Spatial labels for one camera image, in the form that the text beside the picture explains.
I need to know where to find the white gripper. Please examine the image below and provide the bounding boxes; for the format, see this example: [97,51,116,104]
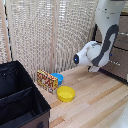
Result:
[87,65,101,73]

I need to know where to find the blue plastic bowl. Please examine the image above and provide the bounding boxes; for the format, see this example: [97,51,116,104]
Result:
[50,72,65,87]

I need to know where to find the yellow plastic bowl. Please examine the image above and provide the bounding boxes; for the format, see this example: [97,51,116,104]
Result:
[56,85,76,103]

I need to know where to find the red yellow snack box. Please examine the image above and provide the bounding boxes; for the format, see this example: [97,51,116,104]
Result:
[36,69,59,95]

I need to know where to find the bamboo folding screen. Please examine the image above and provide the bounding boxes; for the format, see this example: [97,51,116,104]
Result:
[0,0,100,82]

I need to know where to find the black fabric storage box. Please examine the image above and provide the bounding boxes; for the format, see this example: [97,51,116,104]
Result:
[0,60,52,128]

